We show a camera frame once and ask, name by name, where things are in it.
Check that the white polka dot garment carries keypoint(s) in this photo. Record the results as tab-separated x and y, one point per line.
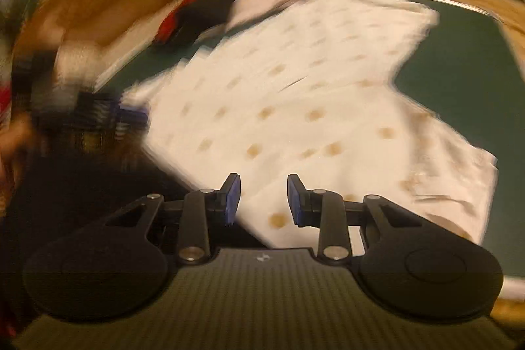
307	95

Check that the green board with silver frame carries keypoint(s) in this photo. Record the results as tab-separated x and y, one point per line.
459	79

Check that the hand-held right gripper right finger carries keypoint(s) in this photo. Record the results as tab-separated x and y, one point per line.
294	200

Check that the black garment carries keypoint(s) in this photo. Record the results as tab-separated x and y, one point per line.
213	9

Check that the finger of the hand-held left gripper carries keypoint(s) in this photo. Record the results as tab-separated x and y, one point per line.
132	116

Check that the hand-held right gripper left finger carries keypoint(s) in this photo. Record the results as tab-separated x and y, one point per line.
232	198

